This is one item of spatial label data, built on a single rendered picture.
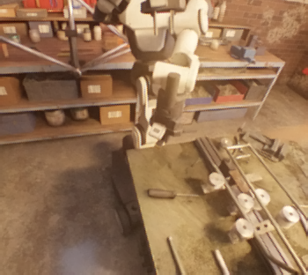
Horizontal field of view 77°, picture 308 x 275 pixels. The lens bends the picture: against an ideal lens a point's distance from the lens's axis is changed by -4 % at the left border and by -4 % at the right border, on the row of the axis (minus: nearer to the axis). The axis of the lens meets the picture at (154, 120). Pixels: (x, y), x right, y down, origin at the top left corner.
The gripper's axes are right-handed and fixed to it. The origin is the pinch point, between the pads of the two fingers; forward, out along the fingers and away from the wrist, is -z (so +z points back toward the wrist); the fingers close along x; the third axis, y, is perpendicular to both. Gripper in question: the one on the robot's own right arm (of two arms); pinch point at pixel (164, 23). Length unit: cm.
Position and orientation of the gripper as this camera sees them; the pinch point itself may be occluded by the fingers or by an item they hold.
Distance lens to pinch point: 61.1
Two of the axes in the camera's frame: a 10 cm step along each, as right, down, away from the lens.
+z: -0.6, -9.6, -2.8
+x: 10.0, -0.4, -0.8
